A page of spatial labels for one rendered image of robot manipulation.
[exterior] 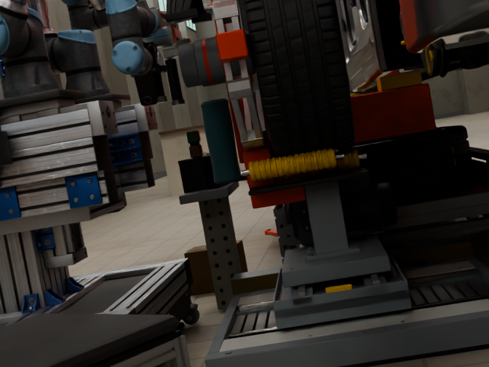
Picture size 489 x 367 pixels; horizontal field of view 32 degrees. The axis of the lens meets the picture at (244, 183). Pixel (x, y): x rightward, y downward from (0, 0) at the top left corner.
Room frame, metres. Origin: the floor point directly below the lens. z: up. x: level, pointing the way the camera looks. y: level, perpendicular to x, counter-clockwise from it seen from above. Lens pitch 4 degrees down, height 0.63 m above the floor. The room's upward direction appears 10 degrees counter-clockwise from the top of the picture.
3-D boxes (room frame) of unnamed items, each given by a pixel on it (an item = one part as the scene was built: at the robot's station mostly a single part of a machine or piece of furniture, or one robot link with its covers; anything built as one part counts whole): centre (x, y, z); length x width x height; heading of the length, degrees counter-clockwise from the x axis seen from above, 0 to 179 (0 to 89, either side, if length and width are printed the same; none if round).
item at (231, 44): (2.21, -0.03, 0.85); 0.09 x 0.08 x 0.07; 175
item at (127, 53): (2.07, 0.22, 0.85); 0.11 x 0.08 x 0.09; 175
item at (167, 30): (2.37, 0.16, 0.93); 0.09 x 0.05 x 0.05; 85
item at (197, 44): (2.53, 0.02, 0.85); 0.21 x 0.14 x 0.14; 85
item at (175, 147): (11.30, 0.41, 0.40); 2.33 x 0.75 x 0.80; 173
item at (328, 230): (2.50, -0.22, 0.32); 0.40 x 0.30 x 0.28; 175
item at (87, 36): (2.77, 0.46, 0.98); 0.13 x 0.12 x 0.14; 68
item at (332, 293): (2.46, -0.22, 0.13); 0.50 x 0.36 x 0.10; 175
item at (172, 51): (2.71, 0.13, 0.93); 0.09 x 0.05 x 0.05; 85
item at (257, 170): (2.39, -0.14, 0.51); 0.29 x 0.06 x 0.06; 85
